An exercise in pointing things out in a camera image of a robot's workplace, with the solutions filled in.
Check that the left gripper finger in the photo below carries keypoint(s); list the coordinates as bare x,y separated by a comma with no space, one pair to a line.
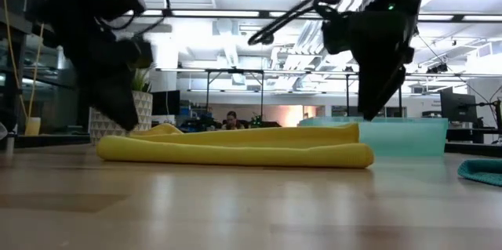
127,101
110,101

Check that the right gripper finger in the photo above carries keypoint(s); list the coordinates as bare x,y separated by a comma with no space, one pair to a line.
368,89
390,81

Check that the translucent teal plastic bin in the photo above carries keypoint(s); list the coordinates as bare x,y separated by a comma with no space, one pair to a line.
404,140

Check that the teal microfiber towel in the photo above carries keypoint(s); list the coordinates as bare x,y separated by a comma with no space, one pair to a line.
482,171

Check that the succulent in patterned white pot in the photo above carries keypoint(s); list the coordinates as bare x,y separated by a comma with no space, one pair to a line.
144,109

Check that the black computer monitor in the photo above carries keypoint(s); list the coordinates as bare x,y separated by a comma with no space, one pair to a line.
457,107
166,103

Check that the black ceiling spotlight cluster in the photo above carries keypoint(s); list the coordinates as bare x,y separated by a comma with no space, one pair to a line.
437,68

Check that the pale yellow cup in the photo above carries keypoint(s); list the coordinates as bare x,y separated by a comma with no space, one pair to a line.
32,126

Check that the black desk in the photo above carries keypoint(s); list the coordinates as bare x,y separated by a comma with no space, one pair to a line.
466,134

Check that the person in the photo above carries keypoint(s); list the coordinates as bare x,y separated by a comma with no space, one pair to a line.
232,120

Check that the long ceiling light strip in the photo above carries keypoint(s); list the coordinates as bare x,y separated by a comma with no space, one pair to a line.
215,13

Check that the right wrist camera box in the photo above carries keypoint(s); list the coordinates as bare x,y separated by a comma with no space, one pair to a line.
337,36

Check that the silver metal post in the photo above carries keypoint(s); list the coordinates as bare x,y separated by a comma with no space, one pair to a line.
9,140

